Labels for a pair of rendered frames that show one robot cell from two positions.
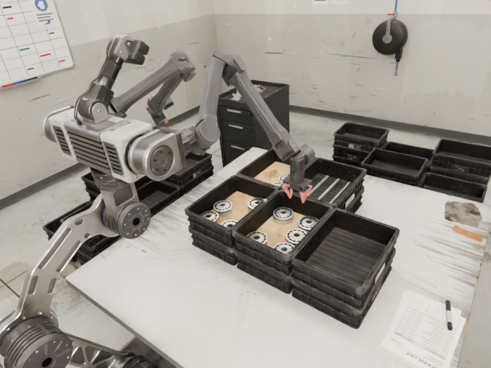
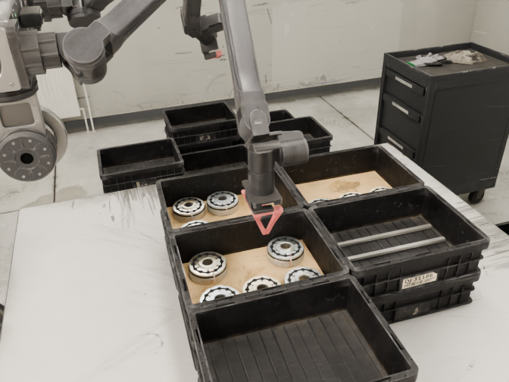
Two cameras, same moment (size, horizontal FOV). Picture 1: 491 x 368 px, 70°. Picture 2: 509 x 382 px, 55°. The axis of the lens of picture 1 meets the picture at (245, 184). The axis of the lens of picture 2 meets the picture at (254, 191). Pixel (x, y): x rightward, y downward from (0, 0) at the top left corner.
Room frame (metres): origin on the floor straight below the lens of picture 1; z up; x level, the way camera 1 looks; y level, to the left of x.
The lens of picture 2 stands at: (0.44, -0.71, 1.72)
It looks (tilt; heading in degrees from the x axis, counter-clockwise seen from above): 32 degrees down; 34
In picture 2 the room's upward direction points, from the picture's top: 2 degrees counter-clockwise
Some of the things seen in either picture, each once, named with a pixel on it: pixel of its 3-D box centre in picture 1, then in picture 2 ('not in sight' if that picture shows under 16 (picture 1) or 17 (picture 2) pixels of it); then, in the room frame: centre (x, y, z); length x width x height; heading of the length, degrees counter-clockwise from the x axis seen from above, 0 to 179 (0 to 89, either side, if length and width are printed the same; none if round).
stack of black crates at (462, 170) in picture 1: (458, 176); not in sight; (2.31, -1.68, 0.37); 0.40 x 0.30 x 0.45; 51
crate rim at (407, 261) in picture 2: (324, 180); (394, 226); (1.56, -0.42, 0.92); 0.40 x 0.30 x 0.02; 140
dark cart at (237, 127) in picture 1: (255, 134); (439, 132); (3.29, -0.14, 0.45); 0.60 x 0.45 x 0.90; 141
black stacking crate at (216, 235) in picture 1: (234, 209); (227, 210); (1.45, 0.07, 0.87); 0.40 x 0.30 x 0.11; 140
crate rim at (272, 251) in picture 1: (283, 220); (254, 255); (1.26, -0.16, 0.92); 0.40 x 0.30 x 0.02; 140
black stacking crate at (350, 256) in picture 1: (345, 254); (295, 359); (1.07, -0.39, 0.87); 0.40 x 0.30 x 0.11; 140
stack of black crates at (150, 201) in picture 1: (153, 213); (220, 188); (2.27, 0.74, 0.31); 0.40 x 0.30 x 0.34; 141
